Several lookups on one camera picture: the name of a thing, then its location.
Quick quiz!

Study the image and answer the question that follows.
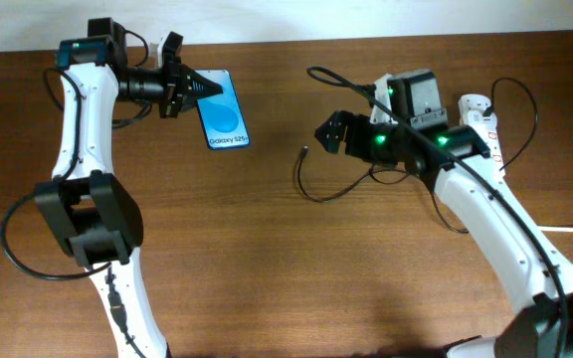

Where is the white power strip cord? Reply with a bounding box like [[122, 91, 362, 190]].
[[537, 225, 573, 237]]

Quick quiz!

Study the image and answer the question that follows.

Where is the white charger plug adapter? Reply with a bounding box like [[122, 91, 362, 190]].
[[458, 93, 497, 127]]

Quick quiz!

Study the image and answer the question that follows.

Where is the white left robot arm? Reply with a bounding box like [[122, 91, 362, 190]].
[[34, 33, 223, 357]]

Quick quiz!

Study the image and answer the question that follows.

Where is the black charger cable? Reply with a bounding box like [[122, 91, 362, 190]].
[[293, 77, 539, 235]]

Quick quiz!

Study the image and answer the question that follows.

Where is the white power strip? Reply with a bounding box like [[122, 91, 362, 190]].
[[458, 93, 506, 173]]

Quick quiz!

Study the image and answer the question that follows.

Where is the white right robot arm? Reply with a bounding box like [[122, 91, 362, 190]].
[[314, 111, 573, 357]]

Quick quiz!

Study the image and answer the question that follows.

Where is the blue Galaxy smartphone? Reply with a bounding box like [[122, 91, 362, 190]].
[[197, 70, 251, 150]]

